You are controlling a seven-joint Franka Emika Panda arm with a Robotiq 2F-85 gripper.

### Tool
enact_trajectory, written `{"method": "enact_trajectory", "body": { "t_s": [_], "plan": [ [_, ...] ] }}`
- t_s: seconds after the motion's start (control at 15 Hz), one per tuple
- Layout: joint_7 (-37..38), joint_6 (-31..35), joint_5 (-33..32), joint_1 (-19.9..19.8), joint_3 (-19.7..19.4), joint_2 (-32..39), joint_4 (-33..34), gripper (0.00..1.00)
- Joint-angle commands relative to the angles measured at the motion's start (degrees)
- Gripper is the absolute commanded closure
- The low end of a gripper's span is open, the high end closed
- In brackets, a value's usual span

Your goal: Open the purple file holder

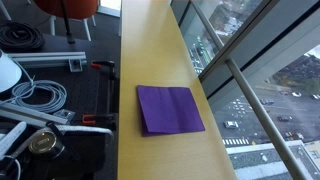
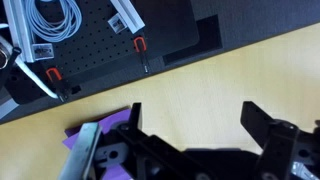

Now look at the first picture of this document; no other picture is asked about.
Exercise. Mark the aluminium extrusion with corner bracket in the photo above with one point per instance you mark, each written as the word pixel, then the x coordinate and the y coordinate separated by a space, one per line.
pixel 43 58

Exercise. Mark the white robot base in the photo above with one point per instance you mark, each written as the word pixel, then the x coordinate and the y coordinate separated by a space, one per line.
pixel 6 73

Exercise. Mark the orange chair white legs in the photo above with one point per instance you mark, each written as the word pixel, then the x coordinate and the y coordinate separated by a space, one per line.
pixel 73 8

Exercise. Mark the purple cloth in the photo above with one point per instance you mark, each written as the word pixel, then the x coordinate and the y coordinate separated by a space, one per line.
pixel 170 110

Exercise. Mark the grey window frame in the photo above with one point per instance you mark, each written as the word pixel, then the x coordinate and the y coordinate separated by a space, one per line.
pixel 266 50

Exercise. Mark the long aluminium extrusion bar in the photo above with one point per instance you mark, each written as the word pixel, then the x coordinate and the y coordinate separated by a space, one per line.
pixel 30 115

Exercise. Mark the grey metal handrail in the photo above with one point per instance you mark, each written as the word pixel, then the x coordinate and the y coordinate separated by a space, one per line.
pixel 260 113

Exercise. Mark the black tripod pole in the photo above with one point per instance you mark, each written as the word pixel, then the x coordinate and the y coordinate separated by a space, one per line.
pixel 67 23

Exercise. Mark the small metal bracket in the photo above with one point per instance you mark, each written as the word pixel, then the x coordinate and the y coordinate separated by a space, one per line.
pixel 65 115

